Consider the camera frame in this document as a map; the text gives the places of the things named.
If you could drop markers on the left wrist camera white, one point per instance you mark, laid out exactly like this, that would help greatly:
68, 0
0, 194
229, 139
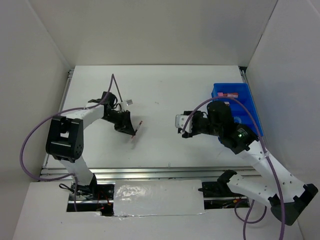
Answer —
123, 105

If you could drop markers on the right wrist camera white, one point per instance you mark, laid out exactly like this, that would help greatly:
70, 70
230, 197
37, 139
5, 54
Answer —
182, 125

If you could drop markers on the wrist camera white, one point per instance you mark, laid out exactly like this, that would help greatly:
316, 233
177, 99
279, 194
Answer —
182, 125
123, 105

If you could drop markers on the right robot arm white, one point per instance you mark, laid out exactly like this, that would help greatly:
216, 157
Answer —
285, 195

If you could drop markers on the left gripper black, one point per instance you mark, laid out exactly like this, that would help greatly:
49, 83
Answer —
126, 125

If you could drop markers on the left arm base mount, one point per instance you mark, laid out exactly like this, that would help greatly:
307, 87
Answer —
101, 201

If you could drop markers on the red pen refill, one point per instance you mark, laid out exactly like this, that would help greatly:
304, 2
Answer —
136, 131

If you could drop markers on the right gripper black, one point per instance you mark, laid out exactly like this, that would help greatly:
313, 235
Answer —
196, 114

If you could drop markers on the blue compartment tray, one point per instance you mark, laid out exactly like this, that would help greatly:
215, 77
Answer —
245, 98

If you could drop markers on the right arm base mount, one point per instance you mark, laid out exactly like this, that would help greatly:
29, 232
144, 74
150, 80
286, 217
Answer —
216, 196

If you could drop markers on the white foil sheet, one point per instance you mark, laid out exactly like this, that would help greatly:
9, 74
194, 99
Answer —
158, 198

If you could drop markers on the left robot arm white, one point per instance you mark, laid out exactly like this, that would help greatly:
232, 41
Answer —
65, 141

